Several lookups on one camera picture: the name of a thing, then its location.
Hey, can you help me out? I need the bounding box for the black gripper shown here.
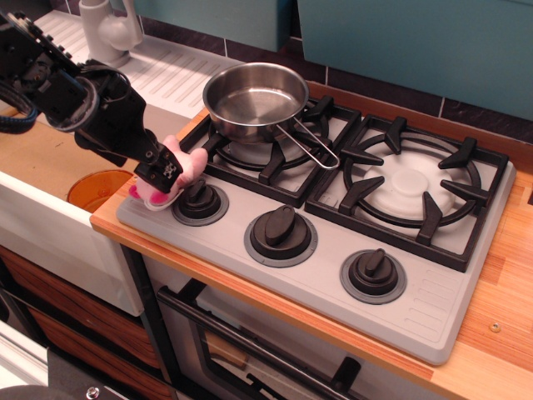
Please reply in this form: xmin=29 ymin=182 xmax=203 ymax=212
xmin=75 ymin=60 xmax=183 ymax=194

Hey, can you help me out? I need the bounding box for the pink stuffed pig toy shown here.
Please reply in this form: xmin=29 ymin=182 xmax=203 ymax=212
xmin=128 ymin=135 xmax=208 ymax=211

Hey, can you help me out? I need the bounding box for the stainless steel pan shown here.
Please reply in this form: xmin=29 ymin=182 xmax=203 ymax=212
xmin=202 ymin=62 xmax=340 ymax=170

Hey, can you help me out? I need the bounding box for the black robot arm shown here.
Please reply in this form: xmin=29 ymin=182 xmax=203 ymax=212
xmin=1 ymin=12 xmax=182 ymax=193

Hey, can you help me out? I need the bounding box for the black left stove knob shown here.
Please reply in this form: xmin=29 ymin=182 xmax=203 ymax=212
xmin=172 ymin=178 xmax=229 ymax=227

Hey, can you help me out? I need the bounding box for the black stove knob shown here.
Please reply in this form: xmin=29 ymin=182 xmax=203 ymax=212
xmin=340 ymin=248 xmax=407 ymax=305
xmin=172 ymin=178 xmax=229 ymax=227
xmin=244 ymin=205 xmax=318 ymax=268

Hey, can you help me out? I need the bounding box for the black middle stove knob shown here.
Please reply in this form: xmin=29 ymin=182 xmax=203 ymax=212
xmin=244 ymin=205 xmax=318 ymax=268

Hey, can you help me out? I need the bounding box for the black right stove knob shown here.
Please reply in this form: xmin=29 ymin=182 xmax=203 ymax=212
xmin=340 ymin=248 xmax=407 ymax=305

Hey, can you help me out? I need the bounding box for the grey toy stove top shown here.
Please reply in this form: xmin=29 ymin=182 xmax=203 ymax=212
xmin=115 ymin=95 xmax=518 ymax=367

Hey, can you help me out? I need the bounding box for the orange plastic plate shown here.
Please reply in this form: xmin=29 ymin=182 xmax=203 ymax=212
xmin=67 ymin=170 xmax=133 ymax=213

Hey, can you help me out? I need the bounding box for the black left burner grate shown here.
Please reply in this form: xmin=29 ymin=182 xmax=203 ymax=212
xmin=181 ymin=96 xmax=362 ymax=208

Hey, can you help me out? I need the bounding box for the black burner grate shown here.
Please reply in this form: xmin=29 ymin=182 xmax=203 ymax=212
xmin=181 ymin=96 xmax=362 ymax=208
xmin=305 ymin=115 xmax=514 ymax=273

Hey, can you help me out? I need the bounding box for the white toy sink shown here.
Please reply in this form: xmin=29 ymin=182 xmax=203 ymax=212
xmin=1 ymin=37 xmax=233 ymax=317

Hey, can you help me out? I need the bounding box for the grey toy faucet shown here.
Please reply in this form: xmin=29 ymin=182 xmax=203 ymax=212
xmin=79 ymin=0 xmax=143 ymax=68

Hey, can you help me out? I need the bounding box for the wooden drawer front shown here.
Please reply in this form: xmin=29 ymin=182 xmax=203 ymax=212
xmin=1 ymin=247 xmax=160 ymax=369

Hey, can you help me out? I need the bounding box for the toy oven door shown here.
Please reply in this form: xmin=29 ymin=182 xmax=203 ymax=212
xmin=145 ymin=258 xmax=439 ymax=399

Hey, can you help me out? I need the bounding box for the black right burner grate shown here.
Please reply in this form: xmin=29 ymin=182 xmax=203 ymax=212
xmin=305 ymin=115 xmax=514 ymax=273

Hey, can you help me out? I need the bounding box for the black oven door handle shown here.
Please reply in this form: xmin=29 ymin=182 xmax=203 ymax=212
xmin=157 ymin=279 xmax=361 ymax=399

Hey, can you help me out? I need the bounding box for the teal wall cabinet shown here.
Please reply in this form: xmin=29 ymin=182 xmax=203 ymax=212
xmin=135 ymin=1 xmax=532 ymax=119

